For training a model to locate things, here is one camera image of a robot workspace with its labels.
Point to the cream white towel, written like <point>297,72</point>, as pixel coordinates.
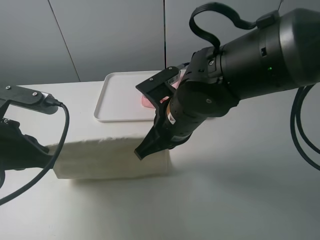
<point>109,159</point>

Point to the white rectangular plastic tray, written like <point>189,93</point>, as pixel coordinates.
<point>120,101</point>

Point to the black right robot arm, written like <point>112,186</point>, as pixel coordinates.
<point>282,54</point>

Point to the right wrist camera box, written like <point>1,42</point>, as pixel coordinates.
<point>175,80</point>

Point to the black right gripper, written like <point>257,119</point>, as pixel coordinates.
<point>178,112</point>

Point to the pink towel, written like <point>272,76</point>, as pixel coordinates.
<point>147,104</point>

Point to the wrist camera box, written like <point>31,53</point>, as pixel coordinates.
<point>27,98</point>
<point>175,80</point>

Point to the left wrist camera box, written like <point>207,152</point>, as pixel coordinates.
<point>27,98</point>

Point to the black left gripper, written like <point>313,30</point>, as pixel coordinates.
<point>19,151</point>

